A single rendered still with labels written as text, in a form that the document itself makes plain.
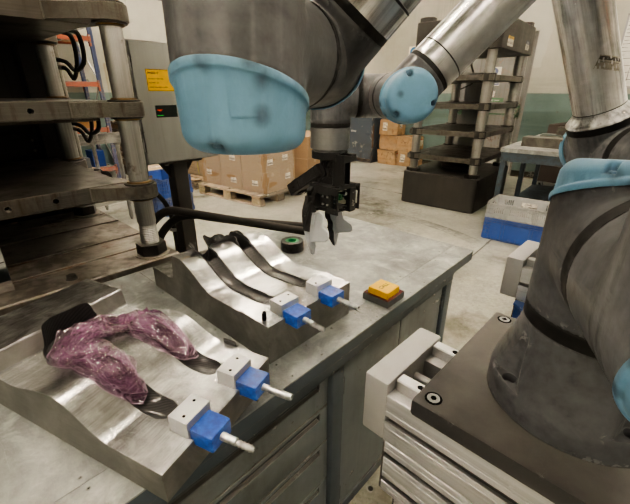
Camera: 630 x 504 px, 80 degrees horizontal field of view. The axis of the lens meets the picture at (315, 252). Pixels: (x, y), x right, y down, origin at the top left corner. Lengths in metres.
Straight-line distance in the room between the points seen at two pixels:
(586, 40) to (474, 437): 0.70
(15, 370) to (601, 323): 0.82
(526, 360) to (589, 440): 0.07
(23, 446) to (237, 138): 0.68
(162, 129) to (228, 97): 1.31
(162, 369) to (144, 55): 1.07
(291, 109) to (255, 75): 0.03
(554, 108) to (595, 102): 6.21
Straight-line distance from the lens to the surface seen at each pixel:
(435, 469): 0.51
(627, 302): 0.23
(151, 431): 0.65
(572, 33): 0.88
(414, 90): 0.58
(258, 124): 0.21
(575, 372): 0.38
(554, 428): 0.39
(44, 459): 0.77
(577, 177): 0.34
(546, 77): 7.14
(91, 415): 0.69
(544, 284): 0.37
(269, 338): 0.77
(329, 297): 0.82
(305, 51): 0.23
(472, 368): 0.45
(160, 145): 1.51
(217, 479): 0.87
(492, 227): 3.96
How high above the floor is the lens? 1.31
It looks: 23 degrees down
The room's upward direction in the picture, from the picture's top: straight up
